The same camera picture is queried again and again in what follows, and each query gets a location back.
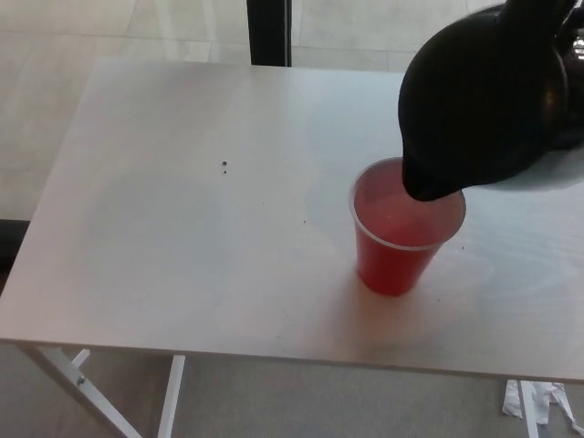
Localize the black electric kettle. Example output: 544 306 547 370
397 0 584 203

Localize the red plastic cup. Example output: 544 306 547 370
348 157 468 297

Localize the white straight table leg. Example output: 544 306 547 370
156 354 187 438

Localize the white diagonal table leg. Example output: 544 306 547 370
15 345 128 438

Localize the white thin table leg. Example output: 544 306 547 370
518 381 540 438

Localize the crumpled white paper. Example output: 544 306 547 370
501 379 578 433

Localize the black vertical post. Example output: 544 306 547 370
245 0 294 68

